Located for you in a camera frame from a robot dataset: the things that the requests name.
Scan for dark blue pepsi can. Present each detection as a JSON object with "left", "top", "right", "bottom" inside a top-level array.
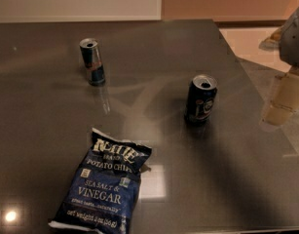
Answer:
[{"left": 184, "top": 74, "right": 217, "bottom": 125}]

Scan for blue kettle chips bag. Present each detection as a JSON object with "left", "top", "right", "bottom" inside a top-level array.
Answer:
[{"left": 49, "top": 129, "right": 152, "bottom": 234}]

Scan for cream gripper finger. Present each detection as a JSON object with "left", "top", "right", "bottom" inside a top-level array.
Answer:
[{"left": 262, "top": 66, "right": 299, "bottom": 126}]

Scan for slim redbull can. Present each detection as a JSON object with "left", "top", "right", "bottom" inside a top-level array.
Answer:
[{"left": 79, "top": 38, "right": 105, "bottom": 86}]

